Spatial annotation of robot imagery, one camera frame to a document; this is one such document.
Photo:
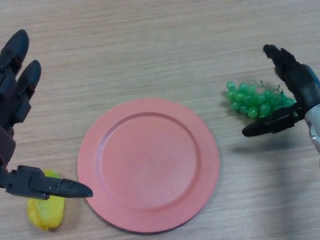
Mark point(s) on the green grapes bunch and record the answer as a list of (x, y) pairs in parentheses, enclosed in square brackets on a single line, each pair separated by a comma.
[(250, 100)]

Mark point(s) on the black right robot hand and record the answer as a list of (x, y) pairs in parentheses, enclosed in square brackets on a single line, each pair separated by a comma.
[(305, 85)]

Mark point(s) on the yellow starfruit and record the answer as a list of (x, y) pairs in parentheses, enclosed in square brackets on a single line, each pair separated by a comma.
[(47, 215)]

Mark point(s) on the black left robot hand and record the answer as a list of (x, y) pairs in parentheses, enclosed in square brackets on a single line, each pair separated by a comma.
[(10, 92)]

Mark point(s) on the pink round plate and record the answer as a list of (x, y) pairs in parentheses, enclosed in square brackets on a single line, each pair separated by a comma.
[(150, 165)]

